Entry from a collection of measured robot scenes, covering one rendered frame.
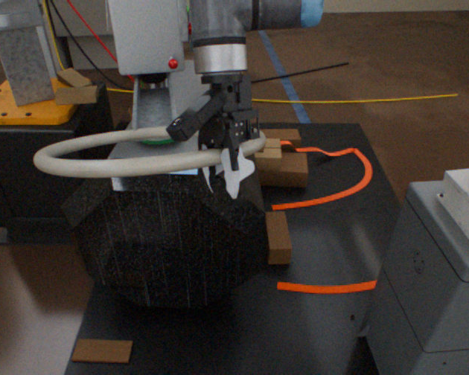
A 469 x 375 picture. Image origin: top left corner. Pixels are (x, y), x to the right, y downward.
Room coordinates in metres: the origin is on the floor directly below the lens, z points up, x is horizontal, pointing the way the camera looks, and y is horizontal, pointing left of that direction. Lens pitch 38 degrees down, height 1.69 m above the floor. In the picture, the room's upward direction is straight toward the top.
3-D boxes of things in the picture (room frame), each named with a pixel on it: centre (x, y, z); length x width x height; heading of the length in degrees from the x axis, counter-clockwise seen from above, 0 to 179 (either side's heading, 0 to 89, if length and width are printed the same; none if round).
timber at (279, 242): (1.65, -0.26, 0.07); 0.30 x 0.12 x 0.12; 2
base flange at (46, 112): (1.98, 1.03, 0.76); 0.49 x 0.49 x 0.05; 0
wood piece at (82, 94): (1.93, 0.78, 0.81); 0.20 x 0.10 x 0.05; 98
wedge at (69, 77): (2.14, 0.87, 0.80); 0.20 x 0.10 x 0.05; 48
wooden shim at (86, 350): (0.98, 0.57, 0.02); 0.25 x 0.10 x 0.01; 88
